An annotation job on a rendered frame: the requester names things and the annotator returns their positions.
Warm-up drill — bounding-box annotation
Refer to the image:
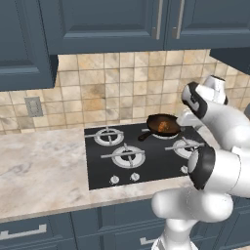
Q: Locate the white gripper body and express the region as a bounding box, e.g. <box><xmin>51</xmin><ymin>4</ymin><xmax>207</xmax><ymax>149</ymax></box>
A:
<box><xmin>175</xmin><ymin>108</ymin><xmax>200</xmax><ymax>129</ymax></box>

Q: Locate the black frying pan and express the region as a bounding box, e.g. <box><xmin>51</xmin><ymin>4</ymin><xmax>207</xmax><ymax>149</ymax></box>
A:
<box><xmin>138</xmin><ymin>112</ymin><xmax>183</xmax><ymax>143</ymax></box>

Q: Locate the black gas hob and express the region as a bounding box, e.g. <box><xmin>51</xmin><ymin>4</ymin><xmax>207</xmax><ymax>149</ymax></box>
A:
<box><xmin>83</xmin><ymin>121</ymin><xmax>210</xmax><ymax>191</ymax></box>

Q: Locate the dark blue base cupboard door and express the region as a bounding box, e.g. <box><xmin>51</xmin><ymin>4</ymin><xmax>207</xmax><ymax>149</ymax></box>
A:
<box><xmin>191</xmin><ymin>195</ymin><xmax>250</xmax><ymax>250</ymax></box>

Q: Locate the dark blue wall cupboard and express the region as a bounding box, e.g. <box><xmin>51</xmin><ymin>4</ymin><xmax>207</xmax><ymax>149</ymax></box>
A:
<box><xmin>209</xmin><ymin>48</ymin><xmax>250</xmax><ymax>76</ymax></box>

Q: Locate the silver cupboard door handle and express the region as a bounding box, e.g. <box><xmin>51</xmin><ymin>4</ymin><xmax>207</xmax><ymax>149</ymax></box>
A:
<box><xmin>172</xmin><ymin>0</ymin><xmax>186</xmax><ymax>40</ymax></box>
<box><xmin>151</xmin><ymin>0</ymin><xmax>164</xmax><ymax>41</ymax></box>

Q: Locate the dark blue wall cupboard door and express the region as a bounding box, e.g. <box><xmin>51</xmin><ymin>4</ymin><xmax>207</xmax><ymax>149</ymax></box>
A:
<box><xmin>164</xmin><ymin>0</ymin><xmax>250</xmax><ymax>52</ymax></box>
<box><xmin>0</xmin><ymin>0</ymin><xmax>57</xmax><ymax>93</ymax></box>
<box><xmin>38</xmin><ymin>0</ymin><xmax>169</xmax><ymax>56</ymax></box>

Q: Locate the silver drawer handle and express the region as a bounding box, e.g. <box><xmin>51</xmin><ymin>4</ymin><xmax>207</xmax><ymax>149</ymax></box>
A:
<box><xmin>140</xmin><ymin>236</ymin><xmax>158</xmax><ymax>246</ymax></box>
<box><xmin>0</xmin><ymin>224</ymin><xmax>48</xmax><ymax>241</ymax></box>

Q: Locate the grey wall socket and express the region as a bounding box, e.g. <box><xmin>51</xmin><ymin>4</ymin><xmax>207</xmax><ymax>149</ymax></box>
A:
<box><xmin>23</xmin><ymin>96</ymin><xmax>45</xmax><ymax>118</ymax></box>

